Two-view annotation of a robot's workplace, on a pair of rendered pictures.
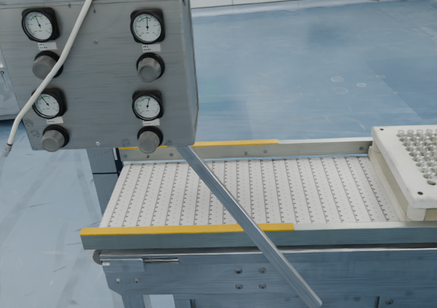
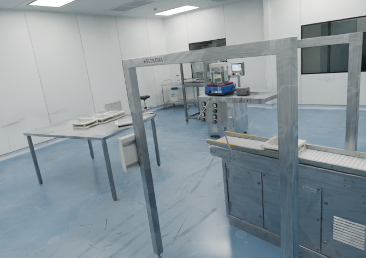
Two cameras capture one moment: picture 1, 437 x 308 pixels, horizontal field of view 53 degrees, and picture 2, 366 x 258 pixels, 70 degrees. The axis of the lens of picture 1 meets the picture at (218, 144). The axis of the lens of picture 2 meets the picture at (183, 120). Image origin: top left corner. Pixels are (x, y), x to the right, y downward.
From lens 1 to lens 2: 1.72 m
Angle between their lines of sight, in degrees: 43
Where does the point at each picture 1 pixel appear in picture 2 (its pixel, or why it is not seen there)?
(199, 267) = (224, 151)
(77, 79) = (207, 111)
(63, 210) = not seen: hidden behind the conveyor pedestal
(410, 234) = (257, 151)
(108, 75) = (210, 111)
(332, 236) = (244, 148)
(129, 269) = (212, 149)
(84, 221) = not seen: hidden behind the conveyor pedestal
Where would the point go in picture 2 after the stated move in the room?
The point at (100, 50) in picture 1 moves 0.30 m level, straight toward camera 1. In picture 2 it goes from (209, 108) to (194, 116)
